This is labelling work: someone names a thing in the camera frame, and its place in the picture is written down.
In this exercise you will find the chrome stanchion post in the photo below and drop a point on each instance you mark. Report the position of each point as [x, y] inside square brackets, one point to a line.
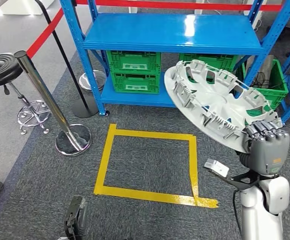
[42, 89]
[90, 82]

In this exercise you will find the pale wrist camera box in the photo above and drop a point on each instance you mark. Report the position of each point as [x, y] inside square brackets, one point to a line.
[217, 168]

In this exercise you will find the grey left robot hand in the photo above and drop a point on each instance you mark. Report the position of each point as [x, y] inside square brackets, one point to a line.
[76, 218]

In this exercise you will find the black stool chrome base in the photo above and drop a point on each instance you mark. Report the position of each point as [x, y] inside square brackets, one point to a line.
[0, 69]

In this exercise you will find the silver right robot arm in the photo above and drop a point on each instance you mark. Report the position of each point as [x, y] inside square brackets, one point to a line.
[257, 215]

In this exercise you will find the white platform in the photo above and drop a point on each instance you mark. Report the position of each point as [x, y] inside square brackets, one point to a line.
[22, 8]

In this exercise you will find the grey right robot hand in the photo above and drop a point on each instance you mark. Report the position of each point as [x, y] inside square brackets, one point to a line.
[269, 152]

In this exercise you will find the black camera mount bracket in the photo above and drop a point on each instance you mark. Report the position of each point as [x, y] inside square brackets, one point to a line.
[240, 181]

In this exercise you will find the grey plastic wheel cover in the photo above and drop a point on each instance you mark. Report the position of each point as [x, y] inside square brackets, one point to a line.
[210, 106]

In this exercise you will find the black stanchion post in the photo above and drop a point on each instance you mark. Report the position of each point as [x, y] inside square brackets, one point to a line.
[85, 107]

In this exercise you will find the grey crumpled cover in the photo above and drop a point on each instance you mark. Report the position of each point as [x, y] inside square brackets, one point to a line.
[266, 69]

